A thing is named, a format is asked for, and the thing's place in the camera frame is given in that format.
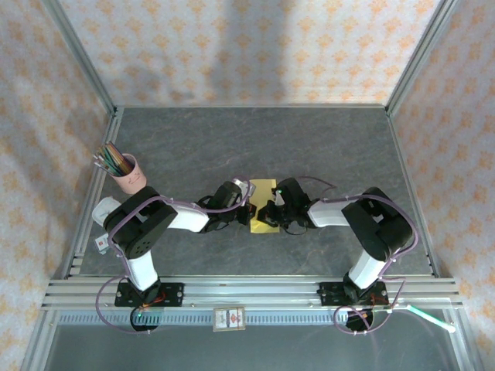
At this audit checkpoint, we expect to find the yellow square paper sheet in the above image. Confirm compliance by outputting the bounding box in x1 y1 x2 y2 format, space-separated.
250 178 280 235

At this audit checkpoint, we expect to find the pink pen cup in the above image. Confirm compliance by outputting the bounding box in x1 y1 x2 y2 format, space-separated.
111 153 147 194

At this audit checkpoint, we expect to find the orange pencil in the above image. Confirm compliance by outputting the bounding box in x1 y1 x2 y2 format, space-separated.
109 141 131 173

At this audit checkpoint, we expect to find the green pencil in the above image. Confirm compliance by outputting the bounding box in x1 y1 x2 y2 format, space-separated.
101 145 124 175

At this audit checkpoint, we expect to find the small framed card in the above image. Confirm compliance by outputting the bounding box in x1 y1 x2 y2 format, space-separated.
212 306 248 332

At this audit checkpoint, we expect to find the white tag with red logo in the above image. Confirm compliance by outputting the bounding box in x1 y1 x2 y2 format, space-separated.
95 233 114 255

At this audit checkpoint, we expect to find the green and white stick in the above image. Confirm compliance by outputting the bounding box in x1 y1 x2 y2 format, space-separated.
401 304 456 335

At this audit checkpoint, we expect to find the wide aluminium mounting rail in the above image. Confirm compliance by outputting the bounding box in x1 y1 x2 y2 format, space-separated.
41 276 464 311

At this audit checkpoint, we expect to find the thin aluminium frame rail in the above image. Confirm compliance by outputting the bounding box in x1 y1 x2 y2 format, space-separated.
114 102 390 111

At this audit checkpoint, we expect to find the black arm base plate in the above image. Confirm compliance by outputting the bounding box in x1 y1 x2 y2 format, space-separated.
317 281 389 307
114 281 185 308

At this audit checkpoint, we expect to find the aluminium frame side rail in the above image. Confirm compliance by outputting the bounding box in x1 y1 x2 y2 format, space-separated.
386 106 440 279
61 107 125 279

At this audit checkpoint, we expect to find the grey slotted cable duct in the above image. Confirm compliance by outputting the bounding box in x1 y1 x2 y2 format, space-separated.
57 311 387 326

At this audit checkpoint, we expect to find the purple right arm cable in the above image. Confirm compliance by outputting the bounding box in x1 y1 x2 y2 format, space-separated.
297 176 422 335

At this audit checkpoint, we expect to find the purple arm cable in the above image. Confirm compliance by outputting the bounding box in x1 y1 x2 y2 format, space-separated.
94 175 251 335
297 176 422 335

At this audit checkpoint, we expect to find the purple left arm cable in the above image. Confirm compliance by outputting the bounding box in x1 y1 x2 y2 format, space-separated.
94 175 251 335

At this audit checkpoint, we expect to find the aluminium frame upright post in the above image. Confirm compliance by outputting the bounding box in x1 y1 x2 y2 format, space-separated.
40 0 118 114
385 0 460 116

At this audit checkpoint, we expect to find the aluminium frame leg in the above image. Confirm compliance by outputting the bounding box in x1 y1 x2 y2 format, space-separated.
21 308 60 371
450 308 477 371

